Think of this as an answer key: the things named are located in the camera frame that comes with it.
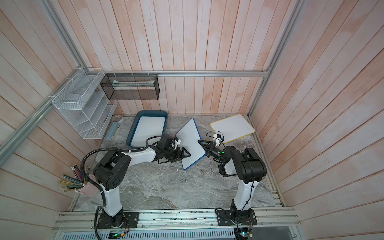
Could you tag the aluminium mounting rail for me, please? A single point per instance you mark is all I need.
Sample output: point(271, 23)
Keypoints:
point(265, 223)

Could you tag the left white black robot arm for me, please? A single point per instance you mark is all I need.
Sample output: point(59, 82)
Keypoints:
point(112, 168)

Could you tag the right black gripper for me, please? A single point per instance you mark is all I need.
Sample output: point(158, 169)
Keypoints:
point(203, 146)

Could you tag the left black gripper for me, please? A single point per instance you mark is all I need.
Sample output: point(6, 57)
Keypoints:
point(179, 157)

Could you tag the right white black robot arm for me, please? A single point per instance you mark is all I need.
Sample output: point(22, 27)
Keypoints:
point(246, 165)

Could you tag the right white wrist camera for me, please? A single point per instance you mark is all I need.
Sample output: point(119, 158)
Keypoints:
point(218, 138)

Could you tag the far right yellow-framed whiteboard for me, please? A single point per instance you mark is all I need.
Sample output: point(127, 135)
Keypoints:
point(233, 128)

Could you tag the teal plastic storage box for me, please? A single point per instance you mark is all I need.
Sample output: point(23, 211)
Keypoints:
point(150, 113)

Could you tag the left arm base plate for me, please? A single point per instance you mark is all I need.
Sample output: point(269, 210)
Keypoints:
point(120, 221)

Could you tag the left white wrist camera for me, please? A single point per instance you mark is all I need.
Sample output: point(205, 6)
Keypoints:
point(175, 142)

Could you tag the black mesh basket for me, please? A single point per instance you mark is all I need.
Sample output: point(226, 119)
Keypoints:
point(127, 87)

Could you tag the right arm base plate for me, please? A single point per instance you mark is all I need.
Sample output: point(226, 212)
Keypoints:
point(235, 217)

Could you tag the white wire mesh shelf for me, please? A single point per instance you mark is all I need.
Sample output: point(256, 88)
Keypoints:
point(84, 104)

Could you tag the blue-framed whiteboard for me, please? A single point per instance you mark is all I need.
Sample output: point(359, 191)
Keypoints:
point(189, 136)
point(146, 127)

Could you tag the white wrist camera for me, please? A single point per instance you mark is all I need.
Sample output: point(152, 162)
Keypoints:
point(175, 142)
point(218, 138)

